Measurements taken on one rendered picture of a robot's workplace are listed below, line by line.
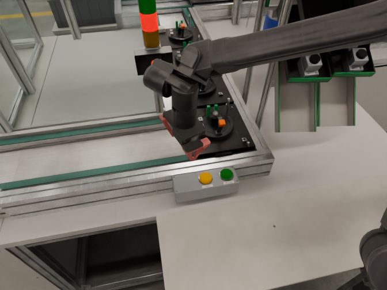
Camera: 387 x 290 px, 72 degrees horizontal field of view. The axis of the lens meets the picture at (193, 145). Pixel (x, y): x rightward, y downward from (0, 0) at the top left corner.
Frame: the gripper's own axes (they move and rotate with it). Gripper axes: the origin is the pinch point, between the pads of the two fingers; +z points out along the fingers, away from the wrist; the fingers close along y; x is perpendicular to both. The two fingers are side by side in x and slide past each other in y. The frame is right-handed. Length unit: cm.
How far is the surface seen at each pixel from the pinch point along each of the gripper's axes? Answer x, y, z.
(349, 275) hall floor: -83, -54, 110
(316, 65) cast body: -44.0, -0.6, -11.4
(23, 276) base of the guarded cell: 62, 19, 65
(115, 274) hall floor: 33, 18, 117
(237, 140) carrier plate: -25.9, 5.3, 17.6
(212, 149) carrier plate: -16.0, 6.5, 17.9
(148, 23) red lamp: -6.9, 32.4, -17.1
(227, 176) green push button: -13.3, -5.5, 17.2
